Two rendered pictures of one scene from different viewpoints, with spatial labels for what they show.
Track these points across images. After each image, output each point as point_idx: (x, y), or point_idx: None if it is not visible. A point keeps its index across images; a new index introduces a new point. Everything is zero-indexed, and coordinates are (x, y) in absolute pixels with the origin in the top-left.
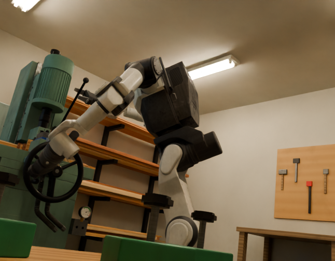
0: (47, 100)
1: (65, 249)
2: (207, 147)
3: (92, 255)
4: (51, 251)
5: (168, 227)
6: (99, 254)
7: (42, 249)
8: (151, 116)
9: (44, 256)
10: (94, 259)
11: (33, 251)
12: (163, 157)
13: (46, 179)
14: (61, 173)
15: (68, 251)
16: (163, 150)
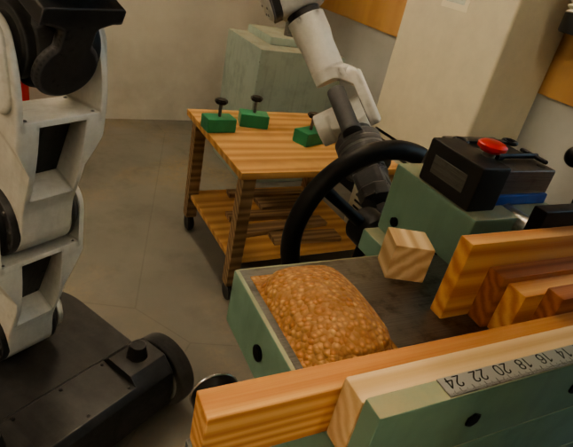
0: None
1: (276, 169)
2: None
3: (259, 159)
4: (284, 158)
5: (82, 200)
6: (251, 166)
7: (290, 162)
8: None
9: (286, 145)
10: (262, 148)
11: (293, 153)
12: (106, 59)
13: None
14: (346, 227)
15: (274, 163)
16: (99, 38)
